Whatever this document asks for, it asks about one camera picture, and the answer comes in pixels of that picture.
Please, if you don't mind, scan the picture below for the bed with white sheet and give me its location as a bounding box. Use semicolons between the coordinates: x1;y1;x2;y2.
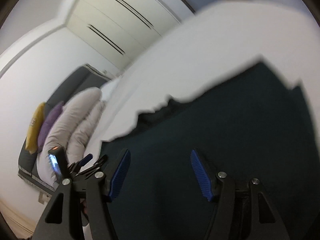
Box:
86;0;313;147

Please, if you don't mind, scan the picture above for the grey padded headboard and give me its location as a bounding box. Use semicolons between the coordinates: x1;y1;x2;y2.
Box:
18;65;110;193

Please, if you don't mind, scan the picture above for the purple pillow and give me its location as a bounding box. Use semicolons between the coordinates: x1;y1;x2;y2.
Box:
37;101;64;153

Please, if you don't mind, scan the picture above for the cream wardrobe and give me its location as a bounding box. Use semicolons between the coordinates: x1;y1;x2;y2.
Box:
65;0;195;73

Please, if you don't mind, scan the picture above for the dark green sweater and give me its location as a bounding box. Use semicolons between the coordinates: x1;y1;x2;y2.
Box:
100;61;320;240

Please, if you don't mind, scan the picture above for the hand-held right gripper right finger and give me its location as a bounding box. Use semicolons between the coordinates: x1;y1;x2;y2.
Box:
190;149;290;240

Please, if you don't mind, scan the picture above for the beige duvet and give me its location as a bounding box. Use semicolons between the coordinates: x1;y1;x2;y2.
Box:
37;87;108;188

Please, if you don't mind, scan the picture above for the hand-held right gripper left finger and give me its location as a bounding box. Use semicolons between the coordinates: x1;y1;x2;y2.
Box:
35;149;131;240

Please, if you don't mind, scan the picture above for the yellow pillow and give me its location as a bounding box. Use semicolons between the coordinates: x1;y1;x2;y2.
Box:
26;102;47;153

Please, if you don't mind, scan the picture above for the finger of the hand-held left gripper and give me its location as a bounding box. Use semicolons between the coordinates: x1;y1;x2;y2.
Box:
75;155;108;179
69;153;94;172

